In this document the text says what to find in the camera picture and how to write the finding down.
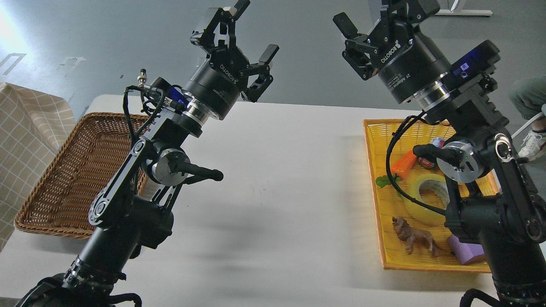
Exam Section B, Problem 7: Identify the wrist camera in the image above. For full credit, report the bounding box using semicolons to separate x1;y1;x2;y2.
442;40;500;91
150;77;189;111

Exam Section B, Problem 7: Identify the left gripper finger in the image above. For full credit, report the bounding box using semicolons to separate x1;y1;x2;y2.
190;0;251;54
239;43;279;102

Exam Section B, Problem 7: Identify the yellow plastic basket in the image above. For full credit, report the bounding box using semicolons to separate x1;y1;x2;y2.
363;119;499;273

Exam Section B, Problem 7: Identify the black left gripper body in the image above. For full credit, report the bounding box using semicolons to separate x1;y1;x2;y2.
184;44;250;120

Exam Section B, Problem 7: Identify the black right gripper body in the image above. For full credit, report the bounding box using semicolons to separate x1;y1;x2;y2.
370;20;451;104

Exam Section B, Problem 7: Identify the white sneaker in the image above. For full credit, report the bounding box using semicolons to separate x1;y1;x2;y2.
517;130;546;162

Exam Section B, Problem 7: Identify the yellow tape roll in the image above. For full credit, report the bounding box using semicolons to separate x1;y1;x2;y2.
404;174;449;227

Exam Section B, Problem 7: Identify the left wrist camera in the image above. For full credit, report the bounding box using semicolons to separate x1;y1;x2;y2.
150;77;189;111

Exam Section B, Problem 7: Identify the brown toy lion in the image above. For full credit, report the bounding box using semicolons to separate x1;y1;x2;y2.
391;217;441;257

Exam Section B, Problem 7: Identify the white stand base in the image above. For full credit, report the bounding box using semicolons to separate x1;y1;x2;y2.
435;0;494;17

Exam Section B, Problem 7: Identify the grey trouser leg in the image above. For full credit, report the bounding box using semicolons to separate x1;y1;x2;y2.
508;75;546;120

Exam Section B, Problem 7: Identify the orange toy carrot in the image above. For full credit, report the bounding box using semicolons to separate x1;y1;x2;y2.
374;150;417;188

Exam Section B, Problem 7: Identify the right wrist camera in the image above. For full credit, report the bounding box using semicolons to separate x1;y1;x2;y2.
442;40;500;91

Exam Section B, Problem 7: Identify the beige checkered cloth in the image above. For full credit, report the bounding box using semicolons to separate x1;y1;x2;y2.
0;82;76;248

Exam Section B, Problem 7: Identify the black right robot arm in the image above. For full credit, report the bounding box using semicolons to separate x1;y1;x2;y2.
333;0;546;307

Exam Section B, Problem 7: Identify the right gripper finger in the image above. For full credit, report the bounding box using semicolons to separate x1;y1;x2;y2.
381;0;440;30
333;12;382;80

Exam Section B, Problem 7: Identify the purple foam block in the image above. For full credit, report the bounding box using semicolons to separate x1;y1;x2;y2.
447;235;486;266

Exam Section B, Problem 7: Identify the small soda can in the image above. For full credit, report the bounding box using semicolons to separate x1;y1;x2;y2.
417;137;446;170

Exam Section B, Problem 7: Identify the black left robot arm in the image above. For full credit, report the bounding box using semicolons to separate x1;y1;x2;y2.
16;0;279;307

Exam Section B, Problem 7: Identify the brown wicker basket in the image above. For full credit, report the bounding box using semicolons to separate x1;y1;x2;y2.
14;112;131;240

